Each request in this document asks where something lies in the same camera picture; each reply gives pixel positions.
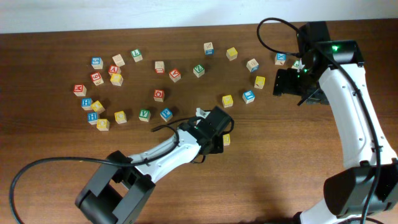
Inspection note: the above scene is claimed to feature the yellow top block far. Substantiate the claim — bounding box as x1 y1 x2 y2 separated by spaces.
226 47 238 61

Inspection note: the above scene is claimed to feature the red side plain block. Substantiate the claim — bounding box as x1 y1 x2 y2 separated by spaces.
155 61 165 73

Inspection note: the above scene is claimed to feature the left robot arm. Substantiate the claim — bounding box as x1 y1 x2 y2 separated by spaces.
75 106 234 223

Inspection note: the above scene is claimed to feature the red M block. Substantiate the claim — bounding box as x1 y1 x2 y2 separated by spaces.
73 84 86 96

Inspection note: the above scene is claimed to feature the green V block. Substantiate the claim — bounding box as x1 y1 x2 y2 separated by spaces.
139 109 151 122

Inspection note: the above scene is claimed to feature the plain wooden block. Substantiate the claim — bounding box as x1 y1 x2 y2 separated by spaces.
112 54 125 67

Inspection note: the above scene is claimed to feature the blue I block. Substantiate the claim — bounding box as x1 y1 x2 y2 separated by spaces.
243 90 255 104

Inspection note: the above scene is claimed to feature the green Z block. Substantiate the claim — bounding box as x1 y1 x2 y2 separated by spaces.
193 64 205 78

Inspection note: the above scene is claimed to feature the yellow umbrella block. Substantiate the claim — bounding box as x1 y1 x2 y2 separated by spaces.
222 95 233 108

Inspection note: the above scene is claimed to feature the red A block left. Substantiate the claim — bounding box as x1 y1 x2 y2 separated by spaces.
108 65 121 76

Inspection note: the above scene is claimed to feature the yellow O block lower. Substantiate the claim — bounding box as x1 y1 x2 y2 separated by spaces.
96 119 110 131

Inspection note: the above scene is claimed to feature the blue S block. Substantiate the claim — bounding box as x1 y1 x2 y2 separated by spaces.
91 57 103 70

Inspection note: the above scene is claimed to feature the blue X block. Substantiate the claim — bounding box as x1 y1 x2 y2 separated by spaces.
274 53 287 65

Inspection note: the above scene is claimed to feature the yellow C block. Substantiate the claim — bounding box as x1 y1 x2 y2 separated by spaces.
114 111 127 124

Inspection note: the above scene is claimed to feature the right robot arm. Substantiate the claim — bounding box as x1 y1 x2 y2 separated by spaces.
273 22 397 223

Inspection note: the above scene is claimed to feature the blue H block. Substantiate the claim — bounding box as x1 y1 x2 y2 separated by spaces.
81 98 93 111

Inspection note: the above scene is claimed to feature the blue D block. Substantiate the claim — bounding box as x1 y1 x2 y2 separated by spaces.
246 58 259 72

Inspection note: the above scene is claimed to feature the blue side block far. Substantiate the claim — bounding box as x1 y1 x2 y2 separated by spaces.
203 42 214 55

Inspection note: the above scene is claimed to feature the green J block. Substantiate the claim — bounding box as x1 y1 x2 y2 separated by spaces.
291 60 303 70

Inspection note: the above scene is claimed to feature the red Q block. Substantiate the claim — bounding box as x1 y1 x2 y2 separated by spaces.
154 90 165 102

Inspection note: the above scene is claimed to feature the yellow S block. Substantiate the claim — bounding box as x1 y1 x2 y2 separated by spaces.
223 134 231 146

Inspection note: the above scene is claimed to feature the red 6 block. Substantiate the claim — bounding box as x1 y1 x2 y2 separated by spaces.
90 72 104 86

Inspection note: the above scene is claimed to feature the yellow block pencil side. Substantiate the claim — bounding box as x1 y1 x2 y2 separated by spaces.
254 76 266 89

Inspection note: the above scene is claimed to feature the red A block centre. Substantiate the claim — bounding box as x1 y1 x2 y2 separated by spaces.
169 68 181 82

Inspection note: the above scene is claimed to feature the blue plus block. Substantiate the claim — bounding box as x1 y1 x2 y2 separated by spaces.
87 112 99 125

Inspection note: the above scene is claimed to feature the yellow block upper left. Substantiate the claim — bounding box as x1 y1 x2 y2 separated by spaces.
110 73 124 86

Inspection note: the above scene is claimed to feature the green L block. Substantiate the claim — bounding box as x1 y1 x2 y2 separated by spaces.
131 49 143 62

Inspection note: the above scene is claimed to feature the yellow o block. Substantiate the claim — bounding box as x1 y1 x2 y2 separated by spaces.
96 119 110 131
91 101 105 114

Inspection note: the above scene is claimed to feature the red a block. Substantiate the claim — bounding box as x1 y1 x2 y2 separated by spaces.
108 65 121 76
169 68 181 82

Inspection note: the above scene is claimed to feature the yellow O block upper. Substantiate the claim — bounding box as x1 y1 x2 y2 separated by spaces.
91 101 105 114

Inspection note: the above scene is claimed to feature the blue P block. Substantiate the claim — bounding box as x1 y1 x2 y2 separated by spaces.
160 108 173 122

